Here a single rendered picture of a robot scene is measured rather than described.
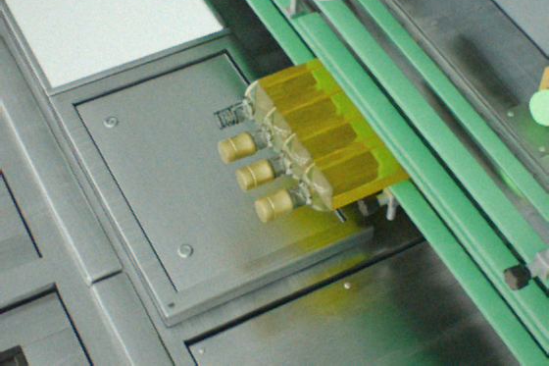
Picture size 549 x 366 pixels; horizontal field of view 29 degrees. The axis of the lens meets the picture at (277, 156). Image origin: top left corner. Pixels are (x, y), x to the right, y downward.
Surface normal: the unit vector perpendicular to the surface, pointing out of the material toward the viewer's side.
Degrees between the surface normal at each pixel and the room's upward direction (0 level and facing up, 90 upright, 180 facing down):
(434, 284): 90
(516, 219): 90
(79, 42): 90
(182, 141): 90
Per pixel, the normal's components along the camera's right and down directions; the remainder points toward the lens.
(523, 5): -0.88, 0.35
